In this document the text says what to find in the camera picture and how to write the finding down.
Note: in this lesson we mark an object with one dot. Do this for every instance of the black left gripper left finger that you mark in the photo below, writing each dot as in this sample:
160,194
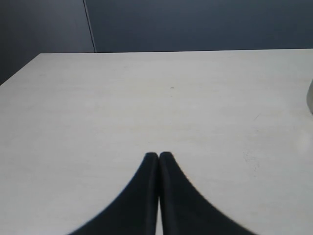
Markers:
134,210

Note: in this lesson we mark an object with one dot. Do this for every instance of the stainless steel cup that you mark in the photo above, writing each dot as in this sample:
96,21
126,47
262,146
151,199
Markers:
309,97

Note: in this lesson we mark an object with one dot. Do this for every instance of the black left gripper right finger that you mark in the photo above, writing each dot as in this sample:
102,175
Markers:
184,211

